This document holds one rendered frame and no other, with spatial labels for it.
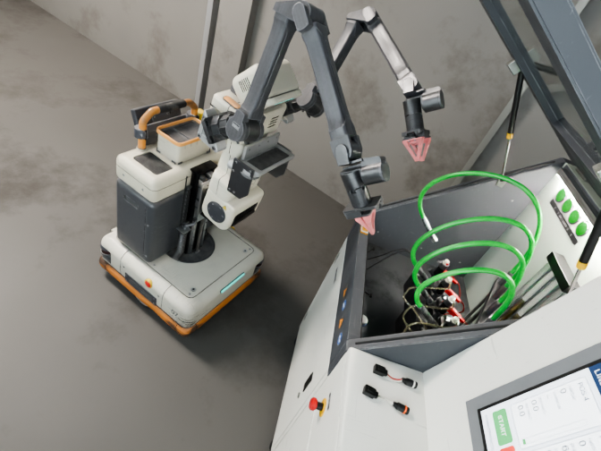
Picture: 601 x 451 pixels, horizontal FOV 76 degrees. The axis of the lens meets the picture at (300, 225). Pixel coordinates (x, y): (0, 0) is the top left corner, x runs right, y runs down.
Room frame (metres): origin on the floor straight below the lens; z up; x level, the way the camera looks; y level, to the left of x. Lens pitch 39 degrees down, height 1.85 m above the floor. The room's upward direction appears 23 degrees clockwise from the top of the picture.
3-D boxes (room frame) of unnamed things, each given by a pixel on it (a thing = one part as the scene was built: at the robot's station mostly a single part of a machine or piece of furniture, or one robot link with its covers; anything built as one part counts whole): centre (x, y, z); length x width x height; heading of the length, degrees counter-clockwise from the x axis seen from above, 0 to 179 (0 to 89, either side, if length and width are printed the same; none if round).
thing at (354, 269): (1.02, -0.26, 0.87); 0.62 x 0.04 x 0.16; 3
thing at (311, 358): (1.02, -0.24, 0.44); 0.65 x 0.02 x 0.68; 3
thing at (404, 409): (0.55, -0.37, 0.99); 0.12 x 0.02 x 0.02; 84
